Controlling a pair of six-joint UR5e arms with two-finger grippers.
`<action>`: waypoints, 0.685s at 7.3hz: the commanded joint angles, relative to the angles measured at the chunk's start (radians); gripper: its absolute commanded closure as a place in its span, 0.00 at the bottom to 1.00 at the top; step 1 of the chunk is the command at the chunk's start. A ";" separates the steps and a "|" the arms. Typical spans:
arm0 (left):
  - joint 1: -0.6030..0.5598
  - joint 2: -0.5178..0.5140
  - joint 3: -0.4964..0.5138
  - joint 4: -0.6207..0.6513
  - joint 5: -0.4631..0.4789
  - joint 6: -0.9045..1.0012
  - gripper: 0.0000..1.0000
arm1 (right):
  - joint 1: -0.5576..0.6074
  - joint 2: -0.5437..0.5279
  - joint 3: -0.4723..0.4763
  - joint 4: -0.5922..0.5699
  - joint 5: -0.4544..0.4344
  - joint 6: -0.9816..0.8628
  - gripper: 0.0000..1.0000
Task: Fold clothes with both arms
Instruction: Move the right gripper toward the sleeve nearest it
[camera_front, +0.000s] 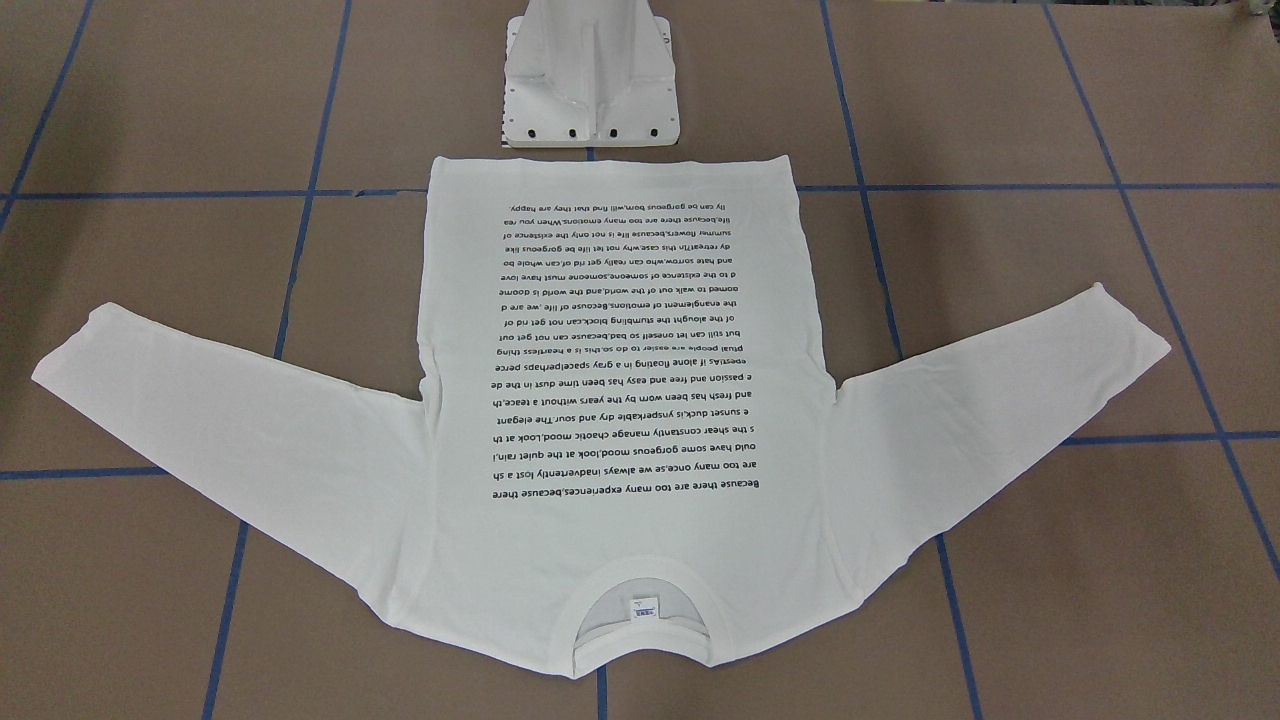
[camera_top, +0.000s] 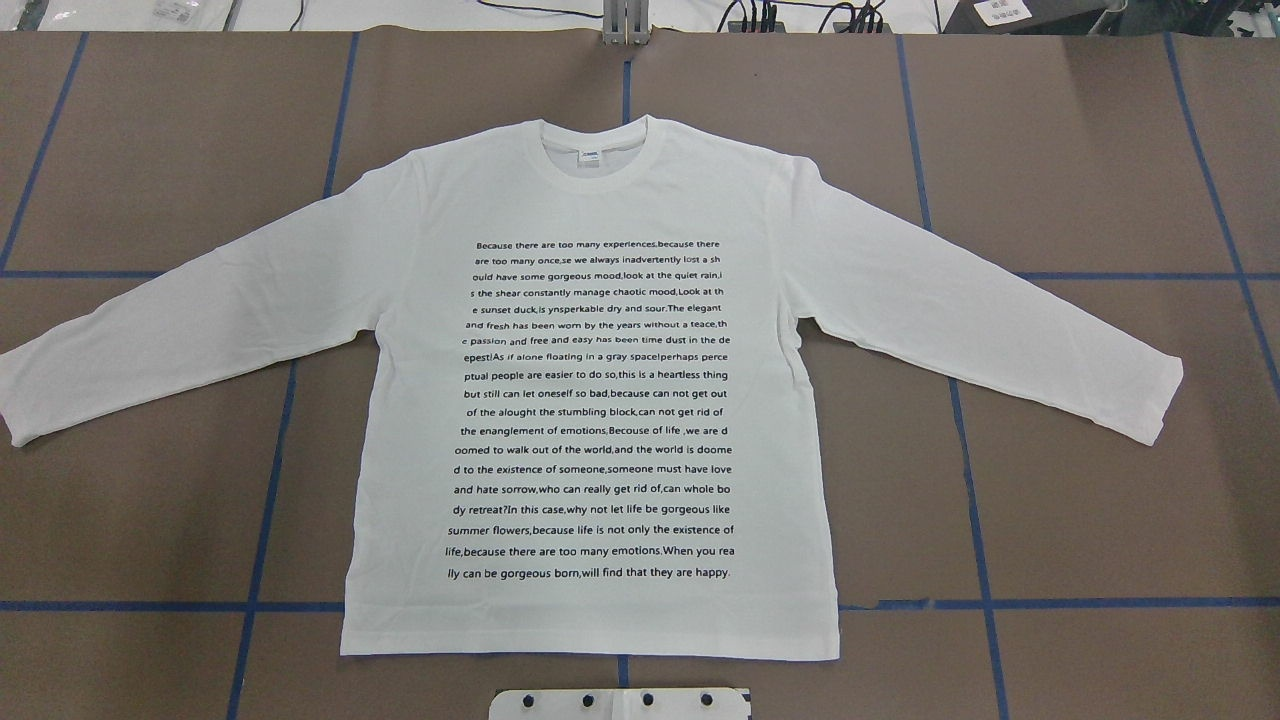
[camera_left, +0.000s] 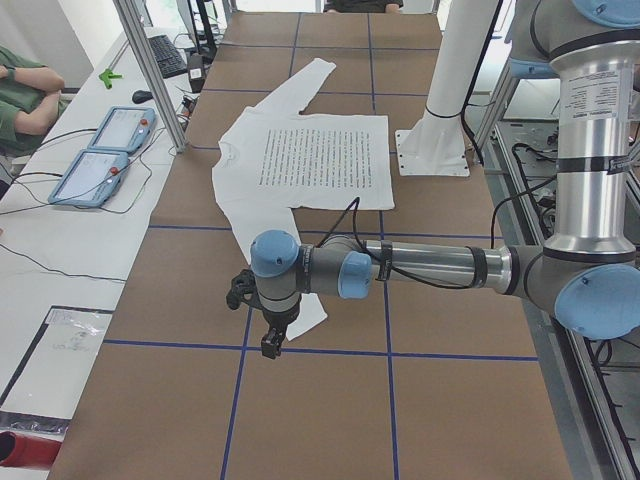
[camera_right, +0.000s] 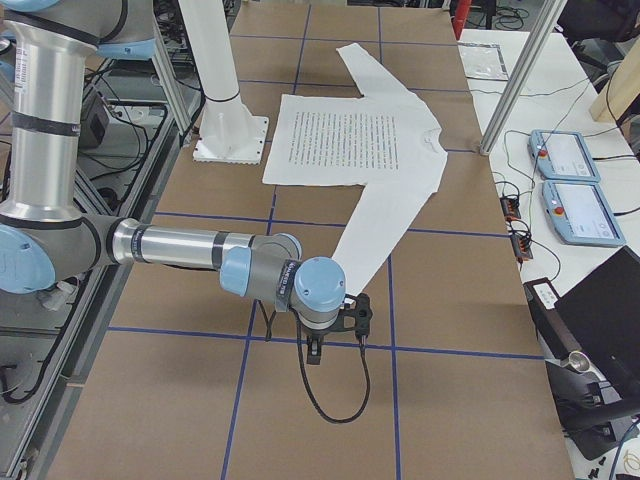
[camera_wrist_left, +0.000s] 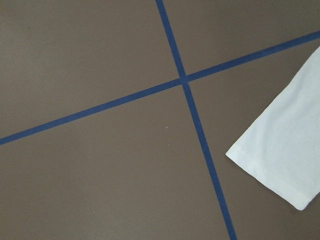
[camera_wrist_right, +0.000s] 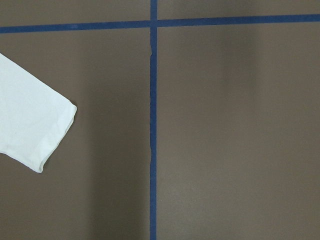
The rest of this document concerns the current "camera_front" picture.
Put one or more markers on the white long-sleeve printed shirt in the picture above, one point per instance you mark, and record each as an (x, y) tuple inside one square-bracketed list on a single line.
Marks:
[(627, 438)]

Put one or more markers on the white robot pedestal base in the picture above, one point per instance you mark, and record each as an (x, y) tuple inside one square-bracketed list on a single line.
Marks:
[(589, 74)]

